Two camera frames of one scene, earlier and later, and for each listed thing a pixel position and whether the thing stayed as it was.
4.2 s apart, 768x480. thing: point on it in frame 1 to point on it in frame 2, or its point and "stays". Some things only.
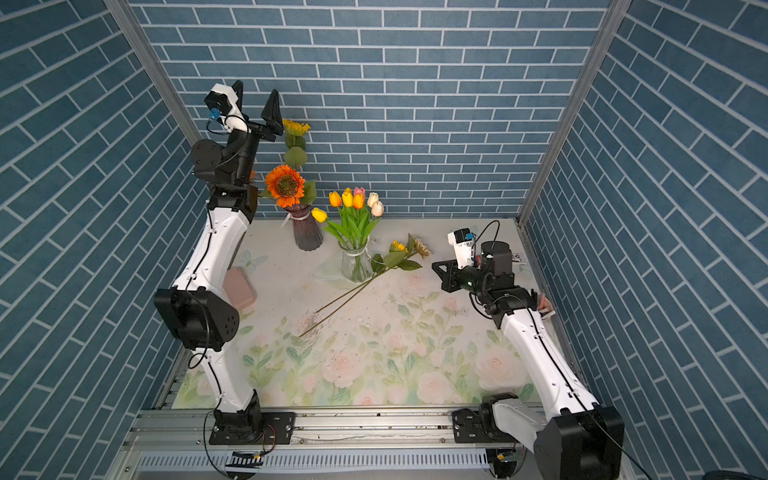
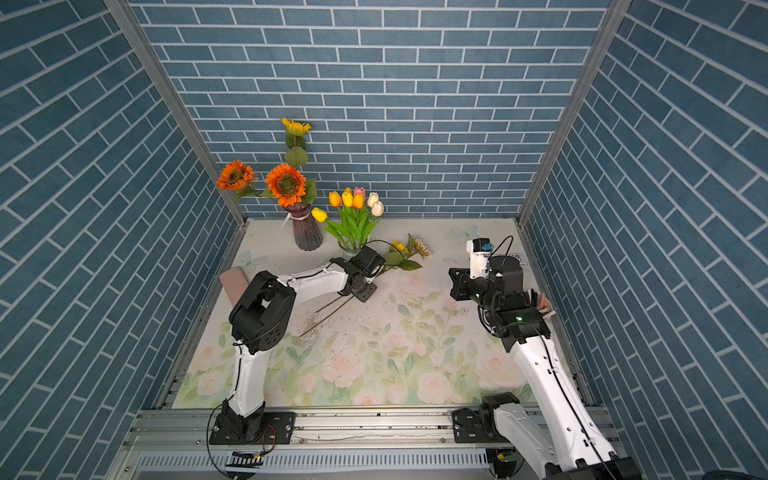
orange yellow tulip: [347, 202] stays
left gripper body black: [243, 153] to [365, 290]
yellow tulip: [321, 216] stays
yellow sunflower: [295, 153] stays
